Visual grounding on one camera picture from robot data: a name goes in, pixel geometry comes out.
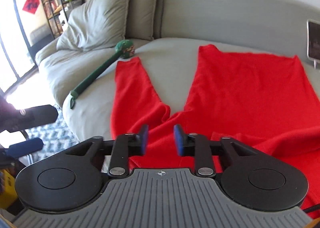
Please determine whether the red sweatshirt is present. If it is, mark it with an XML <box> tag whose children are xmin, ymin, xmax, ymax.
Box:
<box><xmin>111</xmin><ymin>44</ymin><xmax>319</xmax><ymax>208</ymax></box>

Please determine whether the blue white patterned rug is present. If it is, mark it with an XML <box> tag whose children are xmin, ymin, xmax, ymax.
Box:
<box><xmin>23</xmin><ymin>104</ymin><xmax>80</xmax><ymax>165</ymax></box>

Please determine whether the yellow black box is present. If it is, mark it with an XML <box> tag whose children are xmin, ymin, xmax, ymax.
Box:
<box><xmin>0</xmin><ymin>169</ymin><xmax>17</xmax><ymax>209</ymax></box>

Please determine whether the green massage hammer stick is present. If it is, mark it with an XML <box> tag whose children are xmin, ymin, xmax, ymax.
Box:
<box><xmin>69</xmin><ymin>39</ymin><xmax>135</xmax><ymax>109</ymax></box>

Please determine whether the large grey front pillow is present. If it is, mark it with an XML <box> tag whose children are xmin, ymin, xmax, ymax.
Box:
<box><xmin>56</xmin><ymin>0</ymin><xmax>129</xmax><ymax>51</ymax></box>

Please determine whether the grey back pillow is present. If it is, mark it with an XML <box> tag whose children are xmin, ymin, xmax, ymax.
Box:
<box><xmin>125</xmin><ymin>0</ymin><xmax>157</xmax><ymax>41</ymax></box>

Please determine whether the smartphone in white case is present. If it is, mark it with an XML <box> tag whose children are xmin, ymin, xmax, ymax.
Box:
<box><xmin>306</xmin><ymin>19</ymin><xmax>320</xmax><ymax>62</ymax></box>

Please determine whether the red diamond wall decoration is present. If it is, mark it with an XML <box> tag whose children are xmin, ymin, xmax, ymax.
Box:
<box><xmin>22</xmin><ymin>0</ymin><xmax>40</xmax><ymax>15</ymax></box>

